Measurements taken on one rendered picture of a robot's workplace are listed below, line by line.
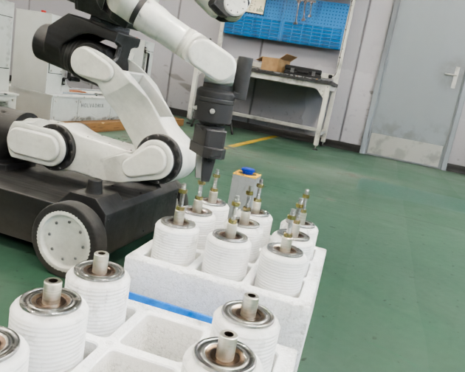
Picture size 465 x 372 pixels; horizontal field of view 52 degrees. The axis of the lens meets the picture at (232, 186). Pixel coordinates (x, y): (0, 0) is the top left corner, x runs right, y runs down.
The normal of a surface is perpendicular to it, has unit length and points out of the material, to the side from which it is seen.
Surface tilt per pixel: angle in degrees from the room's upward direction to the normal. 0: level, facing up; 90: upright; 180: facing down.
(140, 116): 90
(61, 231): 90
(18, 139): 90
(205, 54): 90
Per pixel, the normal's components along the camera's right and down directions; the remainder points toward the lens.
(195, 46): 0.05, 0.22
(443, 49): -0.31, 0.15
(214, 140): 0.41, 0.26
